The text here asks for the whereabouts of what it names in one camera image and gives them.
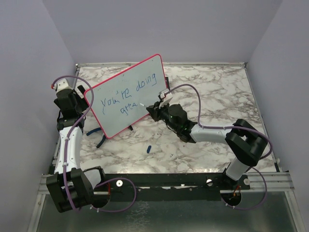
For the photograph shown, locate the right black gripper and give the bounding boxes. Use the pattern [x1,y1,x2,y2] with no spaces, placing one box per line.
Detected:
[147,100,179,132]

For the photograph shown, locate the pink framed whiteboard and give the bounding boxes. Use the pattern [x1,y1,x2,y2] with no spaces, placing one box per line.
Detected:
[84,54,167,139]

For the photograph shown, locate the blue marker cap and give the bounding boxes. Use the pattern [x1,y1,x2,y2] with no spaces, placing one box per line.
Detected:
[146,145,152,154]

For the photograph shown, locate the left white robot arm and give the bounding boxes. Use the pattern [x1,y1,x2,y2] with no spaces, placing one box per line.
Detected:
[46,80,107,213]

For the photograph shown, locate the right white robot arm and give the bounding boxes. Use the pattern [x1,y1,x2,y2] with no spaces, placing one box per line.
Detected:
[146,102,268,189]

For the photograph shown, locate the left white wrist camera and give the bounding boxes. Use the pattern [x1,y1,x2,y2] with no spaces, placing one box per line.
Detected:
[51,78,72,92]

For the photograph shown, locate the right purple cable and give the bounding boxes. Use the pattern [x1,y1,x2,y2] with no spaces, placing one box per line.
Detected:
[164,84,273,210]

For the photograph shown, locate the purple cable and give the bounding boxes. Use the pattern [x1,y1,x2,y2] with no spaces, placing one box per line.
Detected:
[164,84,273,210]
[52,75,138,215]

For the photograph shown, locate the blue handled pliers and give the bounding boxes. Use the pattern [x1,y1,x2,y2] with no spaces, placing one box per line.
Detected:
[86,128,107,148]

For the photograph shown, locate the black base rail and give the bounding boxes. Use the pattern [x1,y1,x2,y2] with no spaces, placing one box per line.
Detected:
[49,173,254,203]

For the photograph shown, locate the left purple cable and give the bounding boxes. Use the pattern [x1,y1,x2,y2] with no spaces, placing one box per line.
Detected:
[52,75,138,215]

